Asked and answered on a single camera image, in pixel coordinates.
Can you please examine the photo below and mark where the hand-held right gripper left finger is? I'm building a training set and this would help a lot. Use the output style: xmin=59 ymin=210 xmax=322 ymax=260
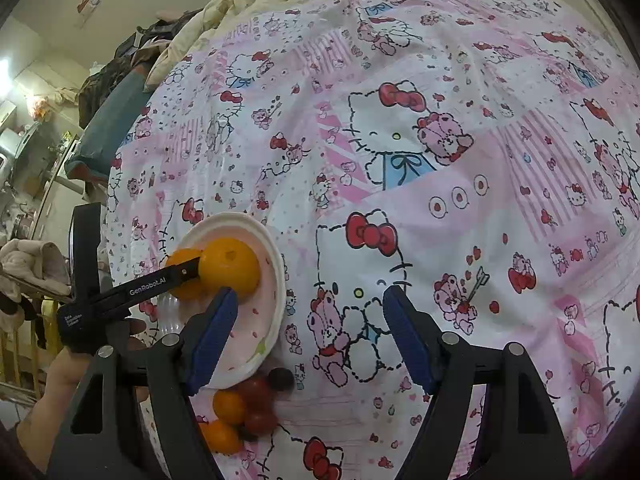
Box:
xmin=47 ymin=287 xmax=240 ymax=480

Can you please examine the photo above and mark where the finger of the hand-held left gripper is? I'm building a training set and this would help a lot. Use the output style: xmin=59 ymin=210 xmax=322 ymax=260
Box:
xmin=100 ymin=256 xmax=204 ymax=311

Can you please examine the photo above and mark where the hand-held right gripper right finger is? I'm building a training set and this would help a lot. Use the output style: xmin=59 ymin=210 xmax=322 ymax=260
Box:
xmin=383 ymin=286 xmax=576 ymax=480

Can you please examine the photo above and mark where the white round plate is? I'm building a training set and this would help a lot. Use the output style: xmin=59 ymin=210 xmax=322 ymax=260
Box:
xmin=167 ymin=211 xmax=287 ymax=390

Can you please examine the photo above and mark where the small orange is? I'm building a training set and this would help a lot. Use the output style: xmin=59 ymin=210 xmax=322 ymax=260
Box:
xmin=200 ymin=420 xmax=242 ymax=455
xmin=212 ymin=389 xmax=247 ymax=422

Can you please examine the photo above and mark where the large orange with stem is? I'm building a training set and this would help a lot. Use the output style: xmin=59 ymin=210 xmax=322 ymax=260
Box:
xmin=198 ymin=237 xmax=261 ymax=297

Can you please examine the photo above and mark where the person's left forearm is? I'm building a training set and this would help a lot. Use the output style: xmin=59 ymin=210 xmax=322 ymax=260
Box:
xmin=15 ymin=346 xmax=96 ymax=463

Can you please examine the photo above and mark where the person's left hand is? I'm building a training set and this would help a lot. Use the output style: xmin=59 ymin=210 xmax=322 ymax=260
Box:
xmin=122 ymin=317 xmax=149 ymax=353

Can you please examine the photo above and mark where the red cherry tomato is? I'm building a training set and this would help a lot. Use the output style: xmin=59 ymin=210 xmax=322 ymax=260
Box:
xmin=237 ymin=377 xmax=273 ymax=411
xmin=244 ymin=410 xmax=278 ymax=436

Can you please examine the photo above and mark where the dark purple grape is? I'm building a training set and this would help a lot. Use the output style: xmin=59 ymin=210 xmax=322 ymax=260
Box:
xmin=267 ymin=367 xmax=295 ymax=393

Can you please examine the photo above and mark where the beige cloth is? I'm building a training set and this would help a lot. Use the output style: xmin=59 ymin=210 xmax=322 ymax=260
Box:
xmin=0 ymin=239 xmax=72 ymax=292

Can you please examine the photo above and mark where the pink cartoon printed bedsheet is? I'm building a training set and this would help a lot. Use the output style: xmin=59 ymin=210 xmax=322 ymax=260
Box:
xmin=97 ymin=0 xmax=640 ymax=480

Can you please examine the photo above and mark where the dark clothes pile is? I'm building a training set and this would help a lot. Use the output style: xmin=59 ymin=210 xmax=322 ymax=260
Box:
xmin=79 ymin=7 xmax=203 ymax=128

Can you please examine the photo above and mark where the cream quilt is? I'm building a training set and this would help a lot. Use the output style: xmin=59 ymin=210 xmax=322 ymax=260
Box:
xmin=145 ymin=0 xmax=501 ymax=92

